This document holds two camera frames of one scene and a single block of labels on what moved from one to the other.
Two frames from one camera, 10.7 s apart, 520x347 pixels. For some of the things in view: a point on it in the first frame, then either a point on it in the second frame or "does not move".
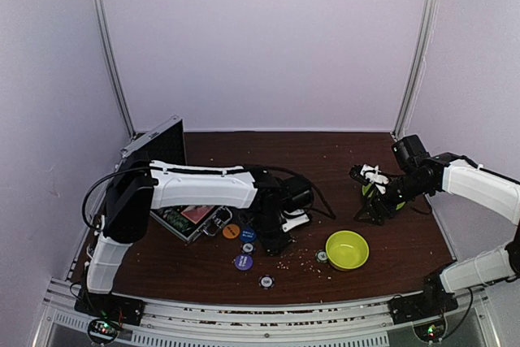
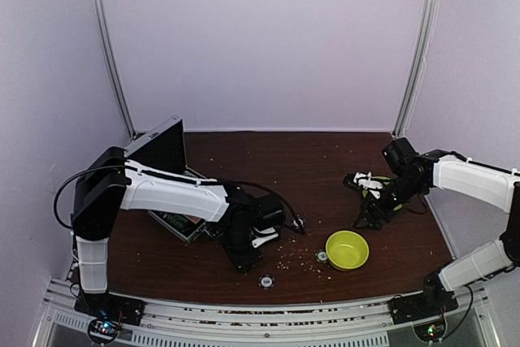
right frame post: (422, 45) does not move
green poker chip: (321, 256) does not move
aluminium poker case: (165, 144) does not move
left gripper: (273, 245) → (241, 263)
